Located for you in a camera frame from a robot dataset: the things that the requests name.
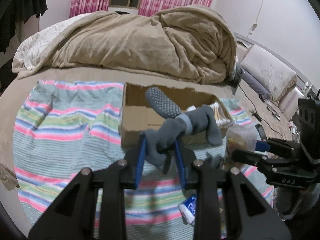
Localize clear snack zip bag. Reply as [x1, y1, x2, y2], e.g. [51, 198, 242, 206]
[226, 125, 258, 155]

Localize blue tissue packet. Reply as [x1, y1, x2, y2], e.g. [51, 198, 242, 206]
[178, 195, 197, 226]

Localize grey dotted sock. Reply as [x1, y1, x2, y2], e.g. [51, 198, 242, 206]
[141, 87, 222, 174]

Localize cotton swab bag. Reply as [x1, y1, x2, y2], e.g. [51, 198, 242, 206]
[210, 101, 233, 129]

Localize beige floral pillow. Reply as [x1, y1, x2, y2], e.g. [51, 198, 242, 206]
[240, 44, 298, 103]

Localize black tablet device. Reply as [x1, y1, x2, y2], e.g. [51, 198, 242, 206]
[230, 64, 244, 95]

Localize striped colourful towel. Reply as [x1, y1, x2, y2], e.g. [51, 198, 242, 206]
[11, 80, 276, 240]

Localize brown cardboard box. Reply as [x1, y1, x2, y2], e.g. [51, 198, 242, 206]
[119, 83, 227, 147]

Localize beige plush blanket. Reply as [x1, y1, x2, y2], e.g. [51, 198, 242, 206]
[17, 5, 236, 85]

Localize white floral quilt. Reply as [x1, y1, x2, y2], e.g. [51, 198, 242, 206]
[11, 13, 89, 74]

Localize black hanging clothes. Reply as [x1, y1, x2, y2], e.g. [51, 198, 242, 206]
[1, 0, 47, 53]

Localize black charging cable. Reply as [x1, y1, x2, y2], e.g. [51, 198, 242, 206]
[237, 82, 293, 140]

